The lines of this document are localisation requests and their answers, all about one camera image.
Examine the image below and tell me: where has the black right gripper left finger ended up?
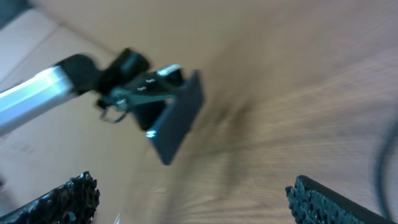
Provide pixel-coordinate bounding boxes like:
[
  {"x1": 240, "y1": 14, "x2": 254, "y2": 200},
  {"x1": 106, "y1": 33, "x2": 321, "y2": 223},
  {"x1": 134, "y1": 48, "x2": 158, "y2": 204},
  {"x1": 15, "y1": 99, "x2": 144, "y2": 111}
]
[{"x1": 1, "y1": 171, "x2": 100, "y2": 224}]

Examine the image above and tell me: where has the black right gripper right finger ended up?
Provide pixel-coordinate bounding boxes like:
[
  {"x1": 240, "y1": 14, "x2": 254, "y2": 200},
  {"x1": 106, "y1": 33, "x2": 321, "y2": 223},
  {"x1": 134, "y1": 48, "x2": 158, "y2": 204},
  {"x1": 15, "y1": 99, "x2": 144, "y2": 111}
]
[{"x1": 285, "y1": 175, "x2": 394, "y2": 224}]

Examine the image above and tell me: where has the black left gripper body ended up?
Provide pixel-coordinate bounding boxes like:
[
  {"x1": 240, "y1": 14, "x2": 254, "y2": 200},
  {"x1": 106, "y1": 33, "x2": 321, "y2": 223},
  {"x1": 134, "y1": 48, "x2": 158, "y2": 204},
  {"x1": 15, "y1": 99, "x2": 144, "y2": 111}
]
[{"x1": 96, "y1": 48, "x2": 174, "y2": 131}]

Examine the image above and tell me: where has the Samsung Galaxy smartphone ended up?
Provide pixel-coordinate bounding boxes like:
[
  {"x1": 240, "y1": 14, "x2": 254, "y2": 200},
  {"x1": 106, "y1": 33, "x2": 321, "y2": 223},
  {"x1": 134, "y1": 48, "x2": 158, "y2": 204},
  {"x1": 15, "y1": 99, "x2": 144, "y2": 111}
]
[{"x1": 146, "y1": 70, "x2": 203, "y2": 166}]

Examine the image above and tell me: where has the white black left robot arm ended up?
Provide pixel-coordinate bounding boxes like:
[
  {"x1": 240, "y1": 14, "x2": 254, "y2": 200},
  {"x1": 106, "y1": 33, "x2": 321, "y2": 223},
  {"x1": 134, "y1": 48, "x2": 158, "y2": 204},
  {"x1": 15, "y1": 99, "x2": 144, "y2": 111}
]
[{"x1": 1, "y1": 48, "x2": 150, "y2": 135}]

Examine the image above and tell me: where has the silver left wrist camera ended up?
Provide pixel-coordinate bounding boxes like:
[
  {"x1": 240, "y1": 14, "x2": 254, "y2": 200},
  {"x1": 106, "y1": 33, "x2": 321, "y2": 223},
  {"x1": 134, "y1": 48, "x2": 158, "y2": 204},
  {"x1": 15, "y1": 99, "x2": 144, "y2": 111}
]
[{"x1": 156, "y1": 64, "x2": 184, "y2": 87}]

